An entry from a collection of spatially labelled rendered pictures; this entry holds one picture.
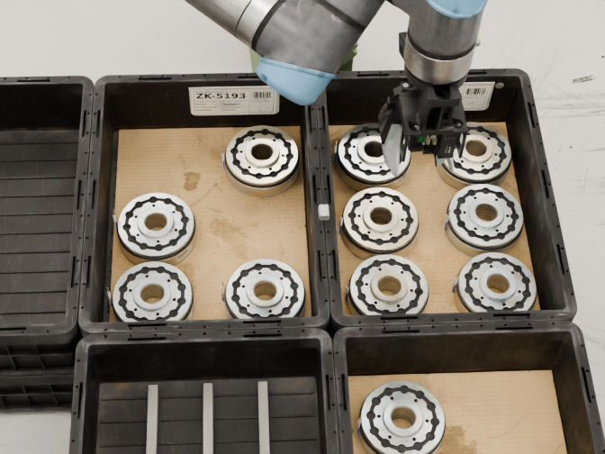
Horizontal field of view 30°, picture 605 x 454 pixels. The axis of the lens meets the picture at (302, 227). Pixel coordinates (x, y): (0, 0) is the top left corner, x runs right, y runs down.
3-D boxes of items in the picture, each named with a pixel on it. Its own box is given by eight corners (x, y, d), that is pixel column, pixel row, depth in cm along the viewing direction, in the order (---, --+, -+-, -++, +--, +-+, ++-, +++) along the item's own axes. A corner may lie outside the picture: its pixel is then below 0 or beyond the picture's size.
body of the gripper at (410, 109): (398, 166, 132) (410, 99, 122) (388, 108, 136) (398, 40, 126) (463, 161, 132) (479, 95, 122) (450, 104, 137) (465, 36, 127)
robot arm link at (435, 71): (401, 11, 123) (475, 7, 123) (398, 40, 127) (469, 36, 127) (412, 63, 119) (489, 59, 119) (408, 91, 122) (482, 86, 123)
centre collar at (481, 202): (463, 202, 153) (464, 199, 152) (498, 197, 154) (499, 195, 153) (473, 231, 150) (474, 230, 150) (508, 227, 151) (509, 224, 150)
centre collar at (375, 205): (358, 205, 152) (359, 203, 152) (394, 201, 153) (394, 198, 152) (366, 236, 150) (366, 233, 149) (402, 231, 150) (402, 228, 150)
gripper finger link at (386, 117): (370, 143, 138) (392, 97, 131) (368, 133, 139) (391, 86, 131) (407, 146, 139) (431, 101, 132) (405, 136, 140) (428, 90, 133)
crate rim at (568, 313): (312, 82, 158) (313, 70, 156) (524, 78, 159) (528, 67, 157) (330, 336, 136) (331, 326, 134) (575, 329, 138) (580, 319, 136)
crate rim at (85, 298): (96, 86, 156) (94, 75, 154) (312, 82, 158) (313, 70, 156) (79, 343, 135) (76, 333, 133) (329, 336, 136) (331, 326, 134)
